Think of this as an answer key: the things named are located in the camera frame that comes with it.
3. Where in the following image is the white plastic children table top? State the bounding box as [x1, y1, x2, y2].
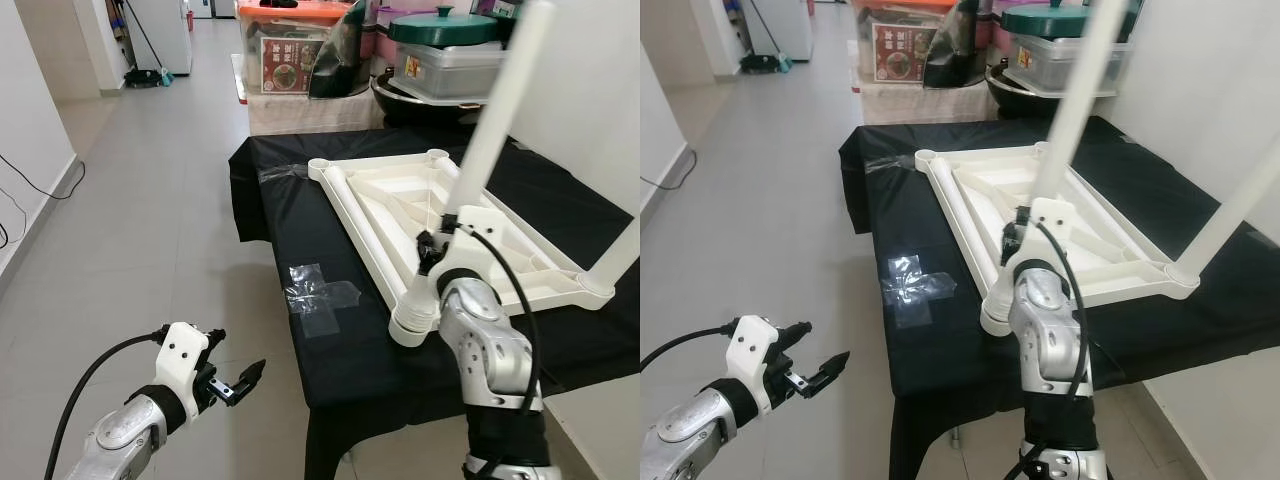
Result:
[915, 145, 1201, 336]
[308, 150, 616, 346]

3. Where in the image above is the black tablecloth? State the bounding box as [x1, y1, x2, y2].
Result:
[228, 128, 641, 480]
[838, 115, 1280, 480]

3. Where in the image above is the crumpled clear tape patch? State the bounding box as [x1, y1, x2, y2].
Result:
[283, 262, 363, 339]
[885, 255, 956, 329]

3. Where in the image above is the black round wok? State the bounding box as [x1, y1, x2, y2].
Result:
[985, 62, 1101, 119]
[370, 68, 501, 126]

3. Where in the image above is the white towel cloth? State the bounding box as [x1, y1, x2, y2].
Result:
[243, 90, 386, 136]
[858, 80, 996, 126]

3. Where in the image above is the clear plastic container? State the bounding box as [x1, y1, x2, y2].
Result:
[393, 42, 506, 101]
[1005, 35, 1131, 96]

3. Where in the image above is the black plastic bag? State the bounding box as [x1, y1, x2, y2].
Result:
[310, 0, 386, 101]
[922, 0, 996, 89]

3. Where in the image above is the red printed carton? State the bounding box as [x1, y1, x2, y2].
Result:
[872, 22, 931, 83]
[258, 37, 316, 94]

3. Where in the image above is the dark green round pot lid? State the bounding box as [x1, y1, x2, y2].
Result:
[1000, 2, 1096, 39]
[388, 5, 501, 48]

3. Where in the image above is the teal head floor mop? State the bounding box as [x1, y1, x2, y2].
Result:
[122, 0, 173, 89]
[738, 0, 793, 73]

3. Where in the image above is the clear storage box orange lid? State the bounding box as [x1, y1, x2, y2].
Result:
[237, 3, 356, 96]
[852, 0, 961, 86]

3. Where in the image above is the white appliance cabinet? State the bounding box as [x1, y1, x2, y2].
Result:
[750, 0, 813, 61]
[125, 0, 193, 76]

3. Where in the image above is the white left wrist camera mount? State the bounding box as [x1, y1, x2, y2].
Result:
[155, 322, 211, 416]
[727, 315, 791, 416]

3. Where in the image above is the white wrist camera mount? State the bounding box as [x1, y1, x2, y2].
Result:
[155, 322, 211, 416]
[727, 315, 791, 416]
[440, 205, 496, 276]
[1012, 198, 1079, 269]

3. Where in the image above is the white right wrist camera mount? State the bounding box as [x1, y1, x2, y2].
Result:
[440, 205, 496, 276]
[1012, 198, 1079, 269]

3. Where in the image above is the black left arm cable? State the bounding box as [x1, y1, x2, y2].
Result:
[45, 333, 166, 480]
[640, 328, 731, 371]

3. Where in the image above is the long black wall cable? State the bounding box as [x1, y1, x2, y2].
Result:
[640, 145, 698, 191]
[0, 155, 86, 201]

